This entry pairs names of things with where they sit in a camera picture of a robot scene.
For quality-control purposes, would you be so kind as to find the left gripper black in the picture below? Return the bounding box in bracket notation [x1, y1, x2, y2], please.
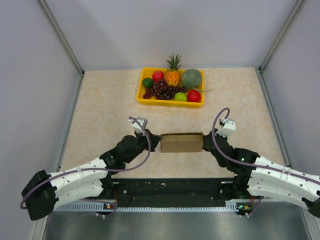
[125, 129, 162, 164]

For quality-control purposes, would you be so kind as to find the brown cardboard box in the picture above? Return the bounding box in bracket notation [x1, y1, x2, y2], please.
[160, 132, 204, 153]

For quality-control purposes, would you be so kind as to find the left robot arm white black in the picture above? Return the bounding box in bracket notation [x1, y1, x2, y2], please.
[20, 130, 161, 221]

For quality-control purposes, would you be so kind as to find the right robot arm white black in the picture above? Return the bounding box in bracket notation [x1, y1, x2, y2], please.
[202, 133, 320, 218]

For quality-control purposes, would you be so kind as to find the purple grape bunch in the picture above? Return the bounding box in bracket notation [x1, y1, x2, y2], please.
[142, 79, 188, 100]

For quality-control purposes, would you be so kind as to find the light green apple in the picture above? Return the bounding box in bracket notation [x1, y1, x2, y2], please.
[174, 92, 188, 102]

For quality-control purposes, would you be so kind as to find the red tomato fruit front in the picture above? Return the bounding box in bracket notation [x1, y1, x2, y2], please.
[187, 90, 202, 103]

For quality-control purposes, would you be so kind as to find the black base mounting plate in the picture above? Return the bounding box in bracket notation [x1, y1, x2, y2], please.
[97, 178, 251, 208]

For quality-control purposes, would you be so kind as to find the dark green lime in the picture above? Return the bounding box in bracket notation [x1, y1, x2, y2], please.
[142, 77, 154, 89]

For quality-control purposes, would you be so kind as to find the red apple at back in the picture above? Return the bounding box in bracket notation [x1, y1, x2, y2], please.
[152, 70, 165, 83]

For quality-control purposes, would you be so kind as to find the pineapple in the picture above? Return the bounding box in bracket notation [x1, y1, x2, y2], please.
[164, 54, 182, 87]

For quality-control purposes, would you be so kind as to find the yellow plastic tray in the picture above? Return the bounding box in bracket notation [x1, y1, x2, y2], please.
[136, 67, 205, 109]

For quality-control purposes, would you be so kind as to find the green netted melon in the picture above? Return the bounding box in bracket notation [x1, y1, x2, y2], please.
[180, 68, 203, 89]

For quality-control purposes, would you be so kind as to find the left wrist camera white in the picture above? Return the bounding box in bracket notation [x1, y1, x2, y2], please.
[128, 116, 148, 136]

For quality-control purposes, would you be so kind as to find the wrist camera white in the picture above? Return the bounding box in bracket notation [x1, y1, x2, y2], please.
[215, 118, 236, 138]
[128, 116, 148, 136]

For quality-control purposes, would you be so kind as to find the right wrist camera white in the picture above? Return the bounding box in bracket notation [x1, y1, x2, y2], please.
[215, 118, 236, 138]

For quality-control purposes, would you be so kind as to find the white cable duct strip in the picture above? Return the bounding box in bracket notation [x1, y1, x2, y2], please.
[54, 201, 253, 213]

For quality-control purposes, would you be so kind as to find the left aluminium frame post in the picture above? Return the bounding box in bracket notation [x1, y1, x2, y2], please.
[37, 0, 85, 76]

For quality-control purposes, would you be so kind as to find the aluminium frame post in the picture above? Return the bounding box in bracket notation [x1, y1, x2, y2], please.
[37, 0, 85, 76]
[258, 0, 306, 75]

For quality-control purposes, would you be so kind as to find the right aluminium frame post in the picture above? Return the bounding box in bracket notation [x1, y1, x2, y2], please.
[258, 0, 306, 75]

